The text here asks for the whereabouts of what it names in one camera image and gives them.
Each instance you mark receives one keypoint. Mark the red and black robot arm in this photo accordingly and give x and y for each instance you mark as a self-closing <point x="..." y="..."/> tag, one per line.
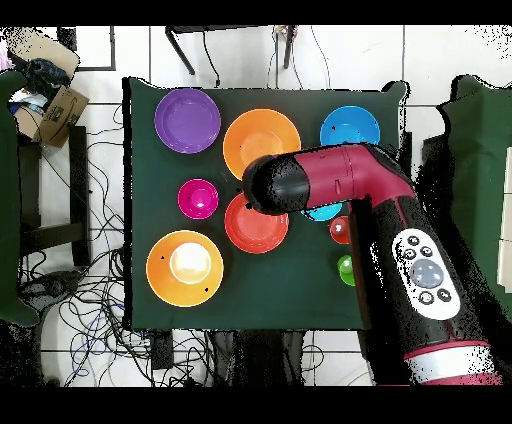
<point x="400" y="248"/>

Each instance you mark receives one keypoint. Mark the green cup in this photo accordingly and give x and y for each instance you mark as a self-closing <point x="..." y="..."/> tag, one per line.
<point x="346" y="270"/>

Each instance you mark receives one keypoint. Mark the red-orange bowl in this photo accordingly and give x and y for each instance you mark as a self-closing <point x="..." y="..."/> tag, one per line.
<point x="256" y="234"/>

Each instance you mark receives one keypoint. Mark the green cloth side table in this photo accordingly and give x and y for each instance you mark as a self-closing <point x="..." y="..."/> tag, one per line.
<point x="480" y="160"/>
<point x="8" y="200"/>

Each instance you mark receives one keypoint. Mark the black power strip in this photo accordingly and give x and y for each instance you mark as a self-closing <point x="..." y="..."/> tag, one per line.
<point x="161" y="350"/>

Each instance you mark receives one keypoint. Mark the black stool frame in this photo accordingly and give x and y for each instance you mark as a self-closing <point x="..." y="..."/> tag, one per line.
<point x="78" y="192"/>

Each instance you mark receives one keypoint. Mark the large orange bowl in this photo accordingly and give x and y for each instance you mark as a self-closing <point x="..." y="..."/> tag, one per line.
<point x="256" y="136"/>
<point x="160" y="272"/>

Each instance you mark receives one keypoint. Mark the purple bowl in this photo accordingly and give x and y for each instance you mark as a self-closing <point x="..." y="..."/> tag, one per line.
<point x="187" y="120"/>

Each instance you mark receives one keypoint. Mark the pink bowl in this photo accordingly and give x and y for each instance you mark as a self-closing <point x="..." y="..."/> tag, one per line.
<point x="198" y="198"/>

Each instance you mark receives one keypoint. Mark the dark green tablecloth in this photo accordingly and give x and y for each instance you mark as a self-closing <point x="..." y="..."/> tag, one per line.
<point x="160" y="200"/>

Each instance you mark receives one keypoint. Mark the beige cardboard sheet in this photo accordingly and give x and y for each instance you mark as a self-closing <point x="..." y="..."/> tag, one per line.
<point x="44" y="46"/>

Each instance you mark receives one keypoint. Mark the large blue bowl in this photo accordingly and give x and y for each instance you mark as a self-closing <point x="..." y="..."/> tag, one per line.
<point x="350" y="126"/>

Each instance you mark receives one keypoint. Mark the orange cup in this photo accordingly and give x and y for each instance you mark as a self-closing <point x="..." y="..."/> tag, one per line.
<point x="340" y="231"/>

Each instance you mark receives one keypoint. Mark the brown cardboard box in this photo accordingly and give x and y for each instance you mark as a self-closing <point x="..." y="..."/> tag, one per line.
<point x="60" y="120"/>

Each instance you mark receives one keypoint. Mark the black pedestal leg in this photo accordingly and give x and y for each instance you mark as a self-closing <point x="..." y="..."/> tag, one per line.
<point x="50" y="288"/>

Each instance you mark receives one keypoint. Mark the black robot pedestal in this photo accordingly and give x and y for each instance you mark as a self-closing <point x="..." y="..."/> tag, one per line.
<point x="256" y="356"/>

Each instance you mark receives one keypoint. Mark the black rectangular frame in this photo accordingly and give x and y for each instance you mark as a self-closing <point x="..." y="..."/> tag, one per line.
<point x="112" y="48"/>

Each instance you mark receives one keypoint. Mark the small blue bowl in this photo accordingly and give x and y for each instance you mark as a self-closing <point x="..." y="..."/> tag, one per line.
<point x="324" y="212"/>

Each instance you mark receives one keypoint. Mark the black metal stand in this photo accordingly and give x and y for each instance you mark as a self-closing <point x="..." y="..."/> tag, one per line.
<point x="180" y="50"/>

